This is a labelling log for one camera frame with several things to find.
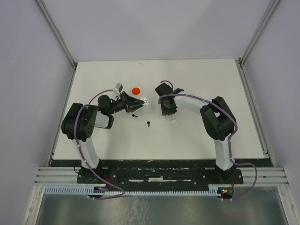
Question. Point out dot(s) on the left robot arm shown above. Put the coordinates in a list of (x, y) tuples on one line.
[(79, 123)]

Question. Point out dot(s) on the round orange earbud case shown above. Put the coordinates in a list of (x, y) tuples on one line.
[(136, 91)]

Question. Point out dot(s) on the right controller board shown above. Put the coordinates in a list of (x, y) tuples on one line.
[(226, 192)]

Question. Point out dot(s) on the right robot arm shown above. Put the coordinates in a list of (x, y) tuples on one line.
[(219, 122)]

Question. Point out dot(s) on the round white earbud case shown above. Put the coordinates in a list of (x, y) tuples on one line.
[(145, 101)]

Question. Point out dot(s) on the right aluminium corner post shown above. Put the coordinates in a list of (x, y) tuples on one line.
[(265, 20)]

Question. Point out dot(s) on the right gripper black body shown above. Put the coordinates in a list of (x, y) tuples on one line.
[(165, 109)]

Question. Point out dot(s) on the left aluminium corner post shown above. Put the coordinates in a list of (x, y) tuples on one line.
[(55, 31)]

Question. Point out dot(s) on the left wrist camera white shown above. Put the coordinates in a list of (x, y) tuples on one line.
[(118, 88)]

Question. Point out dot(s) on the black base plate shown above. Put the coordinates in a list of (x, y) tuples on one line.
[(201, 175)]

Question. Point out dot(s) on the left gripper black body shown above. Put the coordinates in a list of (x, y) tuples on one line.
[(124, 97)]

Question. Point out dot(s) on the aluminium corner post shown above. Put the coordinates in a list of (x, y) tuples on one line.
[(265, 20), (55, 31)]

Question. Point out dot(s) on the aluminium frame rail front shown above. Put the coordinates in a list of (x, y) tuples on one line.
[(266, 177)]

